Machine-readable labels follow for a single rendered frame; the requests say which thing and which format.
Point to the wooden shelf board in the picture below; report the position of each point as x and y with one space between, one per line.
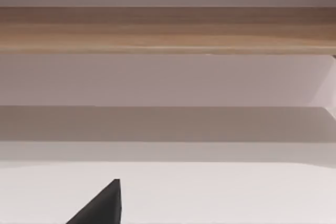
168 30

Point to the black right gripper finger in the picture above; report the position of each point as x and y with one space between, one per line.
105 205

